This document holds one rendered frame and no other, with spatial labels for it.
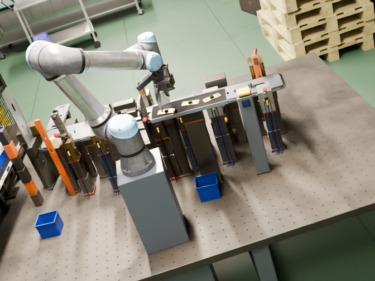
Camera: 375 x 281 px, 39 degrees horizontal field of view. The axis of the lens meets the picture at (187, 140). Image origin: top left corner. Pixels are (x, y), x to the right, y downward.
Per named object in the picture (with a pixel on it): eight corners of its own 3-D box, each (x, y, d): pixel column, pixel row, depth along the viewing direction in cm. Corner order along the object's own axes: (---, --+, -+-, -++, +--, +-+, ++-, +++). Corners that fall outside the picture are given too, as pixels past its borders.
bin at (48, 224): (65, 222, 279) (58, 209, 275) (61, 235, 271) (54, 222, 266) (45, 227, 281) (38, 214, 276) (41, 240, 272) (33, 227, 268)
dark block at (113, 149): (135, 182, 292) (109, 117, 271) (134, 190, 286) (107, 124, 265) (126, 184, 293) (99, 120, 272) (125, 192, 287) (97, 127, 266)
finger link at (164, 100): (170, 110, 238) (167, 90, 239) (158, 112, 240) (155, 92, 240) (172, 111, 241) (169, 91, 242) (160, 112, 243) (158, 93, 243)
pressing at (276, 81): (280, 71, 291) (280, 68, 291) (287, 88, 272) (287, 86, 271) (46, 131, 309) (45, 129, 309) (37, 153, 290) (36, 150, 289)
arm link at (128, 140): (128, 158, 217) (116, 130, 210) (110, 150, 227) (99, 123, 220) (150, 143, 222) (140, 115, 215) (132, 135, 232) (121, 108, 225)
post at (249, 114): (269, 163, 273) (250, 88, 251) (271, 172, 266) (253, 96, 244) (254, 166, 274) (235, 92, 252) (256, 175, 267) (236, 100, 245)
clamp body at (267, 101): (282, 141, 287) (269, 82, 268) (286, 153, 277) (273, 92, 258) (269, 144, 288) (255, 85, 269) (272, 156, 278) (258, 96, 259)
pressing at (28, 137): (34, 137, 305) (8, 85, 288) (29, 148, 295) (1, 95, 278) (33, 137, 305) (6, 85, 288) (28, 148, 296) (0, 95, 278)
